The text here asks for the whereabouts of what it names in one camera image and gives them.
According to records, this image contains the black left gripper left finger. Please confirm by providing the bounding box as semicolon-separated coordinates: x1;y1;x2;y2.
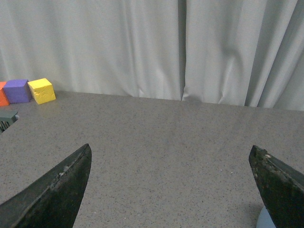
0;144;92;228

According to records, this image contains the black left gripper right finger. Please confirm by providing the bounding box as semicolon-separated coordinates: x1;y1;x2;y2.
248;145;304;228

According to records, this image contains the blue plastic cup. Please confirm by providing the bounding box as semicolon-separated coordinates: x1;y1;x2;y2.
256;207;276;228

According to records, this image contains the grey-green plastic rack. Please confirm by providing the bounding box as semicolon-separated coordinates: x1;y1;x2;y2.
0;110;18;133

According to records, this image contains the orange foam cube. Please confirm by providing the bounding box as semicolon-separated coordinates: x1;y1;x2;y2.
0;82;10;106

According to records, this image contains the yellow foam cube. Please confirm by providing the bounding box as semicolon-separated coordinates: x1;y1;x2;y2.
28;78;56;105

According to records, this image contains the purple foam cube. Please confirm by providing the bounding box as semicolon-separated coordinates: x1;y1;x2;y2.
3;79;32;104

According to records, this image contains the grey curtain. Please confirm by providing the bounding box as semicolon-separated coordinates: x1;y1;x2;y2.
0;0;304;110

